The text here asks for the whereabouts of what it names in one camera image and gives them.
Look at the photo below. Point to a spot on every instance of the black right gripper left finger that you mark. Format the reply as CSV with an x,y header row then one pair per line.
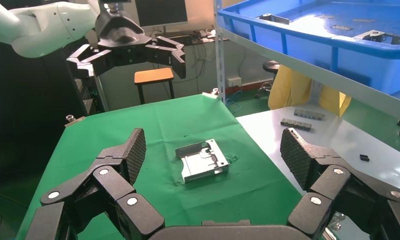
x,y
114,179

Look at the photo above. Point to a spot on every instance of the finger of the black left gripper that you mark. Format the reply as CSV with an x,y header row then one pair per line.
x,y
176,58
84,68

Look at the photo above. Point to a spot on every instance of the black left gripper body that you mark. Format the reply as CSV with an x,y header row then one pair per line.
x,y
120,33

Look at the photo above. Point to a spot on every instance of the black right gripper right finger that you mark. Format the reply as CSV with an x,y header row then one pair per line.
x,y
326,179

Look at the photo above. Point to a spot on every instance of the silver sheet metal bracket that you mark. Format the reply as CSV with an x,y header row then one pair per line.
x,y
276,19
372,34
203,164

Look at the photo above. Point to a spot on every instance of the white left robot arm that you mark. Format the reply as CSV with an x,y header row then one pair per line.
x,y
37,26

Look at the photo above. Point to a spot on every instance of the black keyboard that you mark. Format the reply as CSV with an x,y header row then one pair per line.
x,y
176,35

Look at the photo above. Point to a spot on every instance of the orange top wooden stool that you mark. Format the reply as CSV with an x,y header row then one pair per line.
x,y
153,75

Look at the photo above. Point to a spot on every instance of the silver binder clip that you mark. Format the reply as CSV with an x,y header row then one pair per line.
x,y
210,94
74,122
336,221

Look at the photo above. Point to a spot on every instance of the small black plastic part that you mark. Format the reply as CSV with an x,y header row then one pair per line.
x,y
364,158

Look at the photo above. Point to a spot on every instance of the white flat shelf board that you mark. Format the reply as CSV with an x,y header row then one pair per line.
x,y
352,142

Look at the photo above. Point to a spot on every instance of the black computer monitor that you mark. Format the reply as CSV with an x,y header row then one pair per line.
x,y
160,11

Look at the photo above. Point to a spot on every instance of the green table mat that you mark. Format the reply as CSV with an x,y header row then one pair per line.
x,y
173,119

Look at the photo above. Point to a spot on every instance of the silver toothed metal strip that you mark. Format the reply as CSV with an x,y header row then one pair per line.
x,y
296,124
309,114

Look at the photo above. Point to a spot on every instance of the black round stool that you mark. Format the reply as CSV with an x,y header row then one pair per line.
x,y
271,66

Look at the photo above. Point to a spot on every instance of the yellow cloth garment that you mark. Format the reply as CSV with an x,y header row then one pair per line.
x,y
286,89

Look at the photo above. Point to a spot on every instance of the blue plastic bin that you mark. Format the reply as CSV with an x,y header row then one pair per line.
x,y
302,46

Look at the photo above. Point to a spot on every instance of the grey tape strip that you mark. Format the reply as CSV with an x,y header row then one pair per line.
x,y
326,16
342,27

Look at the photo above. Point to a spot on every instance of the white perforated rack post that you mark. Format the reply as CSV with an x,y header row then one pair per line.
x,y
220,66

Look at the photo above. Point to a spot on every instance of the white wall outlet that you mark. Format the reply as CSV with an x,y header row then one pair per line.
x,y
234,82

